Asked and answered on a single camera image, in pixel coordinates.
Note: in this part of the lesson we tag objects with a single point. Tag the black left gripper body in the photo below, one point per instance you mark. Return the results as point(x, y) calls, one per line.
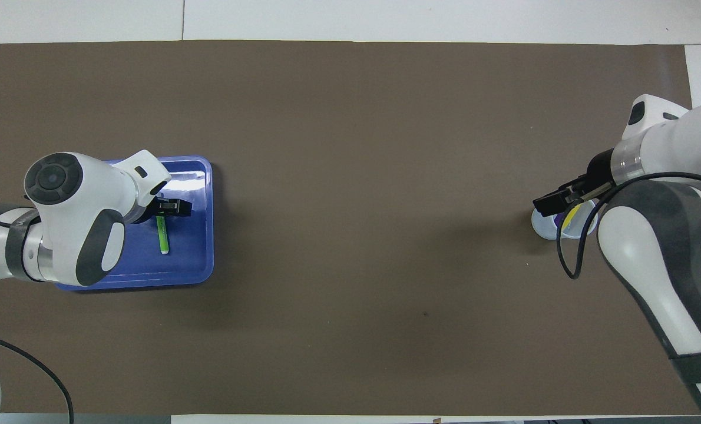
point(153, 211)

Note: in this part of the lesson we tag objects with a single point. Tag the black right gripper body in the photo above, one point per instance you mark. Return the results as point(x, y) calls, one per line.
point(601, 174)

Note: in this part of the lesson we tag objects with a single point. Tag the purple marker pen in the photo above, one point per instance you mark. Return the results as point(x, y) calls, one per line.
point(560, 219)

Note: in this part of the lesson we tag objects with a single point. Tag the yellow marker pen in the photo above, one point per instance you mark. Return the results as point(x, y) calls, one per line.
point(571, 221)

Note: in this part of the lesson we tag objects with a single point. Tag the green marker pen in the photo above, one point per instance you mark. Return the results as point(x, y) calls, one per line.
point(162, 235)

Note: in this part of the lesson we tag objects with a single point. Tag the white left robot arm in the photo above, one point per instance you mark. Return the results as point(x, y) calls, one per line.
point(73, 218)

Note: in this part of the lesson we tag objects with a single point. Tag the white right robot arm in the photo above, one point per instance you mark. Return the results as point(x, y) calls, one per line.
point(663, 247)

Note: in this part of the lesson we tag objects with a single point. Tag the translucent plastic cup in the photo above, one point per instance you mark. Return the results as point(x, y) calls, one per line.
point(545, 227)

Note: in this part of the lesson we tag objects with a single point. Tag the blue plastic tray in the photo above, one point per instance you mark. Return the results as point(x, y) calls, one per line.
point(191, 259)

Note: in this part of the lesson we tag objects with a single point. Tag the brown table mat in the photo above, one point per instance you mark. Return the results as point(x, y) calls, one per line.
point(356, 235)

